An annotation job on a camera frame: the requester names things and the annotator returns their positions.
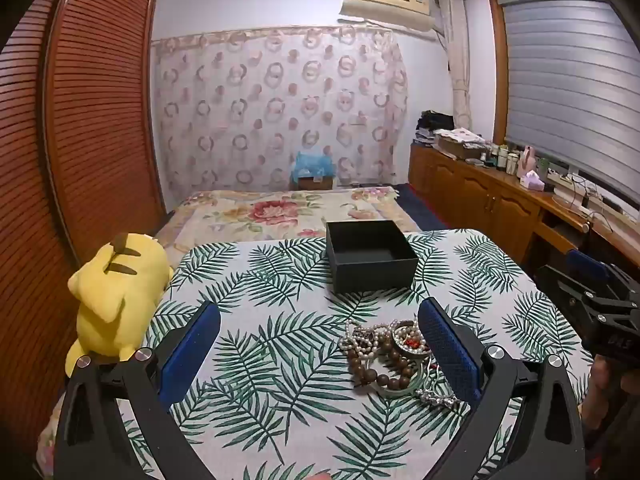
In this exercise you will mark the pale green jade bangle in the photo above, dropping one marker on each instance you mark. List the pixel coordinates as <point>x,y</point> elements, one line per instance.
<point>399,393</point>

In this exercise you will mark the blue plastic bag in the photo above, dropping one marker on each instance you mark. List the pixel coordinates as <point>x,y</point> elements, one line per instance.
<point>312,164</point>

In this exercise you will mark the pile of dark clothes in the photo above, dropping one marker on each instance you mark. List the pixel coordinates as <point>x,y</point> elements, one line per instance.
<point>435,122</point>

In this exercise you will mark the small cardboard box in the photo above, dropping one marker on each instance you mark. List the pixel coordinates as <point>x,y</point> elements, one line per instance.
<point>315,183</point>

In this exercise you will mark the white wrapped air conditioner pipe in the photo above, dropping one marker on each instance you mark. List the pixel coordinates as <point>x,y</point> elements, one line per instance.
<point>459,60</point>

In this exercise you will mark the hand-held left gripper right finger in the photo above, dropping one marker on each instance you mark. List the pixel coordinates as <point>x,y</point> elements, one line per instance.
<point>450,355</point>

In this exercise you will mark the beige wall air conditioner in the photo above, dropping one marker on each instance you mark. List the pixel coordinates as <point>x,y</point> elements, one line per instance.
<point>387,2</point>

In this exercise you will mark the group of small bottles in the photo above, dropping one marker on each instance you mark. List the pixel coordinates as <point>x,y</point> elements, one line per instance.
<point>502,160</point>

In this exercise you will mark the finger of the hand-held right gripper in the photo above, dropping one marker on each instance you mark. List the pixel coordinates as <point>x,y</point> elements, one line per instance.
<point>587,262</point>
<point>565,285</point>

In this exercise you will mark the pink figurine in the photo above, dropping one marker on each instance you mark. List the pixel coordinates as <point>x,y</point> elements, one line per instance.
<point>526,160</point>

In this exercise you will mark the white power strip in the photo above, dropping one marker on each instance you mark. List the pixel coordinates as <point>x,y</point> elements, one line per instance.
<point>575,195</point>

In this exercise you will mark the yellow plush toy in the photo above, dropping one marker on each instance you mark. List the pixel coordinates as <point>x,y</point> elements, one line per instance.
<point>117,305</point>

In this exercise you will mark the grey window blind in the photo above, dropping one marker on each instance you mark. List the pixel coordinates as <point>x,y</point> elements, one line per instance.
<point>575,85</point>

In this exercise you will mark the dark blue rug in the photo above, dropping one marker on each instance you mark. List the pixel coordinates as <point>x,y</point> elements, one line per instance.
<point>425,210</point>

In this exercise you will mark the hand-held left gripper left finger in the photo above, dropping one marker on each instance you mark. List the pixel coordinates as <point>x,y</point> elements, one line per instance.
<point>192,355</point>

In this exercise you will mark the wooden louvered wardrobe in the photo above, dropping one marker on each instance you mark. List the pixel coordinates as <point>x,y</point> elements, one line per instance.
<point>85,135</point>

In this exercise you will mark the circle pattern curtain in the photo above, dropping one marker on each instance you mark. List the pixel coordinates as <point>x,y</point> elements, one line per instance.
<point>275,110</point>

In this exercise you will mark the wooden sideboard cabinet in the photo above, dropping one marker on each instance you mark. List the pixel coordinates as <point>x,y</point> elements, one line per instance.
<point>480,200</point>

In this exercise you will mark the floral bed blanket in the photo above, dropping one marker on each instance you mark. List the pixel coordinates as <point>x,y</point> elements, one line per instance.
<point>260,210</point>

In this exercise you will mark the pink tissue box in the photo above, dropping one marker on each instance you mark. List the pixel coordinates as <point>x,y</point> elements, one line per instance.
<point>532,181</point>

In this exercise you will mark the black square box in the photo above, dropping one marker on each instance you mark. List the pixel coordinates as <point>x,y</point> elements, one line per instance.
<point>372,276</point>

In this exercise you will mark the green leaf print tablecloth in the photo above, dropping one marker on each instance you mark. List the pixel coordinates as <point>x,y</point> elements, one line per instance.
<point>280,360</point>

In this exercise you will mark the cardboard box with papers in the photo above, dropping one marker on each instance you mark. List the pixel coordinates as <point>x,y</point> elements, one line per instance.
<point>457,142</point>

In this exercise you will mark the person's right hand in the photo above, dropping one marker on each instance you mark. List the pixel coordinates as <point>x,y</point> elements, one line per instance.
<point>597,395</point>

